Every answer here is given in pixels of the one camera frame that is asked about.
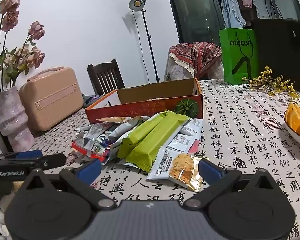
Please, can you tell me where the orange cardboard box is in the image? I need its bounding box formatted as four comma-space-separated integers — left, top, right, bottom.
85, 77, 203, 124

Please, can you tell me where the red patterned blanket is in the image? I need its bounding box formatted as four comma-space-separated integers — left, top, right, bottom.
169, 41, 222, 79

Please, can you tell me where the yellow flower branch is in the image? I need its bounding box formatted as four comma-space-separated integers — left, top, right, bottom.
241, 66, 300, 100

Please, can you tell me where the red snack packet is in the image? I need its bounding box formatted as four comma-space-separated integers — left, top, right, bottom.
71, 136, 110, 165

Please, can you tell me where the hanging blue garment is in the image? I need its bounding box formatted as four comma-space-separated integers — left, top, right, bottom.
220, 0, 247, 29

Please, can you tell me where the green snack packet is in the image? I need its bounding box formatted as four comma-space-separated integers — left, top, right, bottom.
125, 112, 190, 173
117, 110, 170, 159

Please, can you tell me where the white cracker snack packet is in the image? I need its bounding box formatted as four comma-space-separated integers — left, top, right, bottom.
147, 148, 210, 193

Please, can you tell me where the black paper bag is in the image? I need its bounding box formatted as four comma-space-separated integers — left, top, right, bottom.
251, 19, 300, 92

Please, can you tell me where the dark wooden chair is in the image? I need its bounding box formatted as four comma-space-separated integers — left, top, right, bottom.
87, 59, 125, 95

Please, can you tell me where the hanging white garment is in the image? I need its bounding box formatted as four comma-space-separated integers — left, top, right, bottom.
251, 0, 274, 18

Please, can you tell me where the studio light on stand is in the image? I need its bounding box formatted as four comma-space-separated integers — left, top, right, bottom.
129, 0, 162, 83

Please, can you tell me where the person's left forearm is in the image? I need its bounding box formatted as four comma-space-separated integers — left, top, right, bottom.
0, 181, 24, 237

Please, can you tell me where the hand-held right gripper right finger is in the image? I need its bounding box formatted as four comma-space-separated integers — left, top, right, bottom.
184, 158, 288, 211

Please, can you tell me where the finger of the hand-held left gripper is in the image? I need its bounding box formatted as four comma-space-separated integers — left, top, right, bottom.
0, 150, 43, 161
27, 153, 67, 168

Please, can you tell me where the tan snack packet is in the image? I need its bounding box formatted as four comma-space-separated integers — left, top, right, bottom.
96, 116, 132, 124

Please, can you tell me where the small white sachet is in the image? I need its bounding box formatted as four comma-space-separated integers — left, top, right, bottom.
180, 118, 203, 143
166, 134, 193, 153

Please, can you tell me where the green paper bag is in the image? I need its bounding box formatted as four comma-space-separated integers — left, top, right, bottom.
219, 28, 259, 85

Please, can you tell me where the pink ribbed suitcase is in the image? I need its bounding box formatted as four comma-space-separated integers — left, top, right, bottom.
19, 66, 84, 132

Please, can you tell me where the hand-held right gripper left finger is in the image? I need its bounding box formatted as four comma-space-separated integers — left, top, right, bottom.
15, 159, 118, 212

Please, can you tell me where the grey purple pouch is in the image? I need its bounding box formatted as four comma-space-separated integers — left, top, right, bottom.
81, 94, 103, 108

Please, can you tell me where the sliding glass door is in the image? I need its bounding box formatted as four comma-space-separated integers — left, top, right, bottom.
164, 0, 300, 45

